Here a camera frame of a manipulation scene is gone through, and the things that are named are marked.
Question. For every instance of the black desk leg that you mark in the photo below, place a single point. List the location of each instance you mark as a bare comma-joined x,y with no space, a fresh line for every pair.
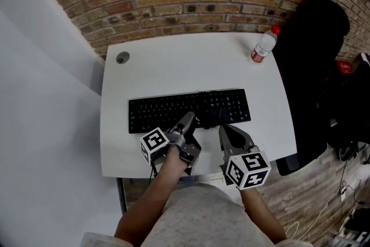
121,193

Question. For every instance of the person's right forearm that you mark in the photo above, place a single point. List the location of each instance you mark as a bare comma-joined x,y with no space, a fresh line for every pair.
261,211

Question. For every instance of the white desk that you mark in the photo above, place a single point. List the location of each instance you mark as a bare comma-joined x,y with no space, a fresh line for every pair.
185,66

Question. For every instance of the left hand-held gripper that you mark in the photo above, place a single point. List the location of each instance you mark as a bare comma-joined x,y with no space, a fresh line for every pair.
154,141

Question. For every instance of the person's left hand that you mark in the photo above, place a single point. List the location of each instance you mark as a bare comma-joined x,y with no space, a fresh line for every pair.
174,160

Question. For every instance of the person's left forearm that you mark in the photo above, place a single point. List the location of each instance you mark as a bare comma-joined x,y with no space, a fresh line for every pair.
144,205

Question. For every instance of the person's grey shirt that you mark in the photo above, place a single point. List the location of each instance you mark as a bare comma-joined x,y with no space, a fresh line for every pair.
202,217

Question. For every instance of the red box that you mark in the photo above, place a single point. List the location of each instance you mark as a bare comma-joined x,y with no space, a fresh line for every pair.
345,67

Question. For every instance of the black keyboard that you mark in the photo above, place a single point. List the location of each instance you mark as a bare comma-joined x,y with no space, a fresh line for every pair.
156,115

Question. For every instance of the clear bottle with red cap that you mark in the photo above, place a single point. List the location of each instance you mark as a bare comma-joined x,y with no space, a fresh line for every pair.
263,47

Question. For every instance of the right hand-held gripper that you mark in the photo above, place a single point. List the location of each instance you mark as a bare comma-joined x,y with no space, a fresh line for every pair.
248,170

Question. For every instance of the black office chair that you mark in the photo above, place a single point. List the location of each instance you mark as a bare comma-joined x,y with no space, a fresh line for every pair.
309,66

